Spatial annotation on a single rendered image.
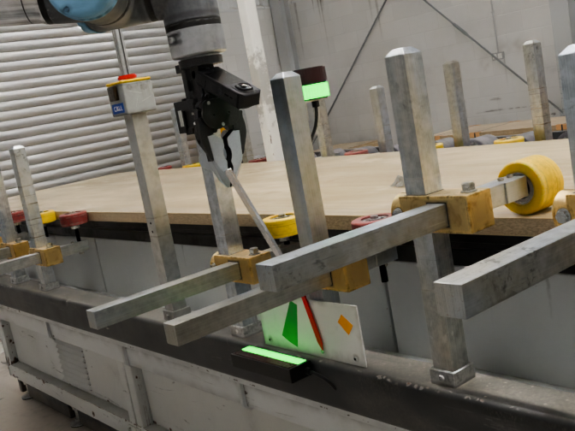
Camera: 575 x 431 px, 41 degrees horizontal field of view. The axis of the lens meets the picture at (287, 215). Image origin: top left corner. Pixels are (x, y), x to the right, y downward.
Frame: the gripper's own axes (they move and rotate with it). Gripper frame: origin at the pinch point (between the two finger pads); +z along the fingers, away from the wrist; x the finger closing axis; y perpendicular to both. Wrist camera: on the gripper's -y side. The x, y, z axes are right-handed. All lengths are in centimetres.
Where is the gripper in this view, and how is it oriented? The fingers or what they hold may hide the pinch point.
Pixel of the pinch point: (231, 179)
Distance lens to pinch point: 124.9
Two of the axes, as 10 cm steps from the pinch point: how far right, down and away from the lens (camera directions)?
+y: -6.2, -0.1, 7.8
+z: 1.8, 9.7, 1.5
